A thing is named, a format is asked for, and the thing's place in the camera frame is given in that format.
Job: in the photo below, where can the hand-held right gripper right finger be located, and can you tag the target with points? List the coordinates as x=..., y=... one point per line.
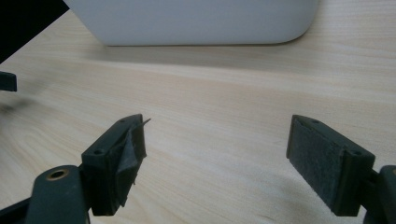
x=327, y=165

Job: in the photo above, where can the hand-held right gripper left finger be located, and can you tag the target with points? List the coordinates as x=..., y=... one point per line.
x=109, y=168

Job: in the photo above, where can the white plastic container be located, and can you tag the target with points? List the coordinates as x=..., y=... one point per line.
x=193, y=20

